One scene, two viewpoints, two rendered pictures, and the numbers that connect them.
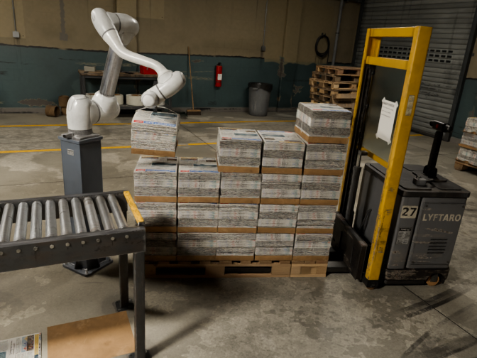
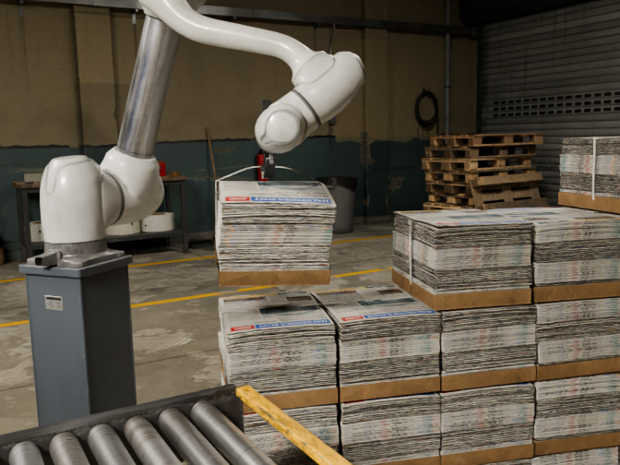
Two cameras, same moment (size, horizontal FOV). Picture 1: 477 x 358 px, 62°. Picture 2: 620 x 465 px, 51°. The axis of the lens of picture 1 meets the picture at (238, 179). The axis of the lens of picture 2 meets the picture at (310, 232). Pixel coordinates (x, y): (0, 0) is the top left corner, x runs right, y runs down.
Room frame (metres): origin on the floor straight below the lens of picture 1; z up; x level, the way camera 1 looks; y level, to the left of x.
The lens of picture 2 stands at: (0.92, 0.58, 1.31)
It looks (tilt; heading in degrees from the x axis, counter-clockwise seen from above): 8 degrees down; 356
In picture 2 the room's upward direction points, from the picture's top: 1 degrees counter-clockwise
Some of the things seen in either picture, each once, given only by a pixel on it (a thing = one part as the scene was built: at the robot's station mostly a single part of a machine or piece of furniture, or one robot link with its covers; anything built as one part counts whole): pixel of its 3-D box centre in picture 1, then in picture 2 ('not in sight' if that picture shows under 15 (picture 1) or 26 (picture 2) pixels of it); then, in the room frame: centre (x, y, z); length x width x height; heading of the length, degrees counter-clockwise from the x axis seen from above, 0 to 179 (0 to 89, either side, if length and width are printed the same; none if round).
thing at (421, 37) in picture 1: (394, 165); not in sight; (2.62, -1.05, 0.97); 0.09 x 0.09 x 1.75; 8
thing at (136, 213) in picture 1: (133, 207); (293, 430); (1.97, 0.55, 0.81); 0.43 x 0.03 x 0.02; 26
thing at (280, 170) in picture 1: (277, 163); (546, 278); (2.84, -0.27, 0.86); 0.38 x 0.29 x 0.04; 7
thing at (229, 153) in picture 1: (237, 150); (456, 256); (2.80, 0.02, 0.95); 0.38 x 0.29 x 0.23; 7
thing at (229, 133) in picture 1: (238, 133); (457, 217); (2.81, 0.02, 1.06); 0.37 x 0.29 x 0.01; 7
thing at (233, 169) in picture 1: (236, 161); (456, 284); (2.80, 0.02, 0.86); 0.38 x 0.29 x 0.04; 7
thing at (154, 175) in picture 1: (216, 217); (416, 427); (2.78, 0.15, 0.42); 1.17 x 0.39 x 0.83; 98
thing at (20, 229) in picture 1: (21, 224); not in sight; (1.75, 1.04, 0.77); 0.47 x 0.05 x 0.05; 26
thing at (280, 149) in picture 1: (277, 151); (546, 250); (2.85, -0.27, 0.95); 0.38 x 0.29 x 0.23; 7
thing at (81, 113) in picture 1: (80, 111); (75, 196); (2.66, 1.09, 1.17); 0.18 x 0.16 x 0.22; 150
